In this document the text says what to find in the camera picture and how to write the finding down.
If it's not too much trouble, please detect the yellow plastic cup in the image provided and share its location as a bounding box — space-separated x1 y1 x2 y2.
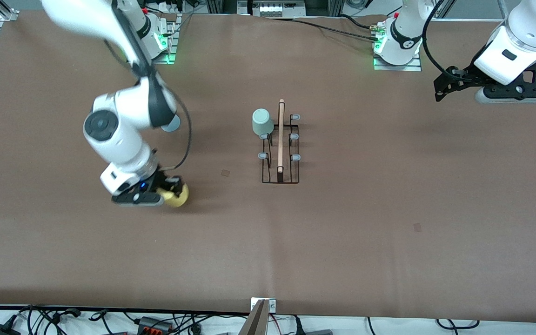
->
163 183 189 208

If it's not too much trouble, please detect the black orange connector block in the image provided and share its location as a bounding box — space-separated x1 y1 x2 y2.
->
137 316 174 335

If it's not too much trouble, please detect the aluminium frame post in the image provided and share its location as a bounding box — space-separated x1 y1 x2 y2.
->
205 0 250 14

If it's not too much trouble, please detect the grey device with white sockets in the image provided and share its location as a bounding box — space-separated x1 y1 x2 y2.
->
252 1 307 18

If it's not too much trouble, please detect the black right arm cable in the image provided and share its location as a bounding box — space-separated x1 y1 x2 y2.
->
103 40 192 170

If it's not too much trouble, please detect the thin black table cable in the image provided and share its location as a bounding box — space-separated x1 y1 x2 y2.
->
268 17 381 42

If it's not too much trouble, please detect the light blue plastic cup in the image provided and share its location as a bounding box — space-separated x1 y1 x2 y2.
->
161 114 181 133

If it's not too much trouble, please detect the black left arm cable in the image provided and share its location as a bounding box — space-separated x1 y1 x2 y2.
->
422 0 452 75

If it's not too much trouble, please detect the grey camera stand beam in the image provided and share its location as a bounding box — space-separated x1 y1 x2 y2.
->
239 299 269 335

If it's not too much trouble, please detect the small metal mounting bracket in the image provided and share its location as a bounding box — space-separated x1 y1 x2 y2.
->
251 298 276 313

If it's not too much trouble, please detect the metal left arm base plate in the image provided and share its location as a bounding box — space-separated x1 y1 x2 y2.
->
373 54 422 72

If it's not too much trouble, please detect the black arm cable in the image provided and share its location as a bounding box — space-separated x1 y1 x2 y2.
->
103 40 192 170
422 0 452 75

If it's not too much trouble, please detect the black wire cup holder rack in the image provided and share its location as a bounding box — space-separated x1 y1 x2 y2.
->
252 99 301 184

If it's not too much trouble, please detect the white power strip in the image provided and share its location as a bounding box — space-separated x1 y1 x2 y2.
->
149 0 185 13

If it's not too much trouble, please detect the pale teal plastic cup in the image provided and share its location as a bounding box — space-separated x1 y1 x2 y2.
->
252 108 275 137

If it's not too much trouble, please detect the thick black table cable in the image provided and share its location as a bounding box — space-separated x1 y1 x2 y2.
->
339 13 376 31

